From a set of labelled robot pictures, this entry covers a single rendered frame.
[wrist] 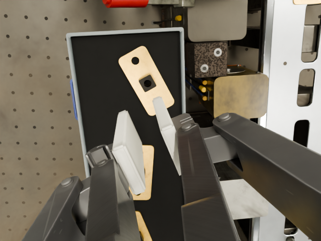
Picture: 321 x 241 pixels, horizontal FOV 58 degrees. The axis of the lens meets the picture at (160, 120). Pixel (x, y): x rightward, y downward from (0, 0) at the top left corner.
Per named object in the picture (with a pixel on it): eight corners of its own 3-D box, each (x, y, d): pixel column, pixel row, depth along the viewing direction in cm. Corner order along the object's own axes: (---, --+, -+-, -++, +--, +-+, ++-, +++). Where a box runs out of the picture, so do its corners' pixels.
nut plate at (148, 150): (150, 199, 42) (150, 203, 41) (123, 198, 41) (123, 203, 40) (154, 144, 39) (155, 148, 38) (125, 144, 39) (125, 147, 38)
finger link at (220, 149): (183, 150, 13) (243, 125, 13) (169, 118, 18) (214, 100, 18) (194, 176, 14) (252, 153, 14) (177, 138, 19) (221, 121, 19)
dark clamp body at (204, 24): (194, 35, 81) (246, 40, 44) (151, 37, 80) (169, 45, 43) (193, 7, 78) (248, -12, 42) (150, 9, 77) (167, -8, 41)
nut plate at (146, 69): (175, 102, 38) (176, 104, 37) (149, 116, 38) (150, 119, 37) (144, 44, 35) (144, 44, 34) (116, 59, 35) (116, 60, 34)
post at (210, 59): (182, 54, 81) (227, 76, 43) (165, 55, 81) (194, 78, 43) (182, 35, 80) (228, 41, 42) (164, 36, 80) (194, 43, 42)
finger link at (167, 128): (159, 130, 15) (173, 125, 15) (151, 98, 21) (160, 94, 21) (180, 178, 16) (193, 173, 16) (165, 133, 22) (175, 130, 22)
